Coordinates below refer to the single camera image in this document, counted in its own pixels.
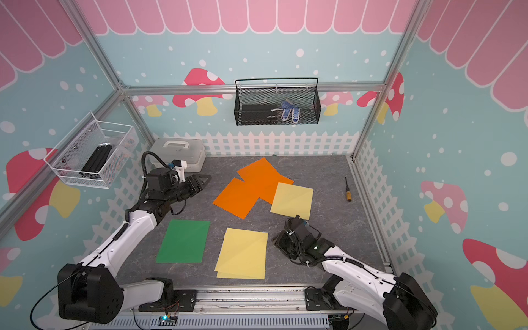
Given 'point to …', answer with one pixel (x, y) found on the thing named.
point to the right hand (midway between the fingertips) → (273, 239)
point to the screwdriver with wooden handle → (348, 192)
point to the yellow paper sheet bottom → (293, 200)
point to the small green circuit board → (166, 320)
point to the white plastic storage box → (190, 150)
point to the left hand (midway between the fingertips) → (208, 182)
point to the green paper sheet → (185, 242)
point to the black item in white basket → (96, 161)
